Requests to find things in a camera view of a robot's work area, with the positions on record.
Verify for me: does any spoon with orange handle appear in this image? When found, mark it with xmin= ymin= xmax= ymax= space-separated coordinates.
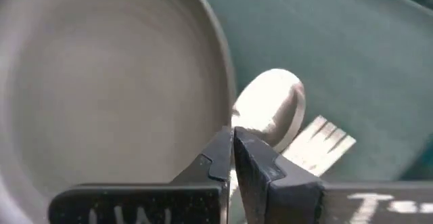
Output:
xmin=228 ymin=68 xmax=307 ymax=198

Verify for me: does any dark green tray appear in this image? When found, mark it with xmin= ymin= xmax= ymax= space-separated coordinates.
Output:
xmin=191 ymin=0 xmax=433 ymax=184

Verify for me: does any fork with orange handle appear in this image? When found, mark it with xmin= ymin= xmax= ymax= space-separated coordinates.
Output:
xmin=281 ymin=114 xmax=358 ymax=178

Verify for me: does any dark grey round plate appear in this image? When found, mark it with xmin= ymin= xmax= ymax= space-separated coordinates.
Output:
xmin=0 ymin=0 xmax=237 ymax=224

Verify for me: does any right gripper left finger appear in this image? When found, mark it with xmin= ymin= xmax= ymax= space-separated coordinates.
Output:
xmin=48 ymin=126 xmax=234 ymax=224

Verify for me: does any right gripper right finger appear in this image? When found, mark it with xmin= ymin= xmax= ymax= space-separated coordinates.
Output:
xmin=233 ymin=126 xmax=433 ymax=224

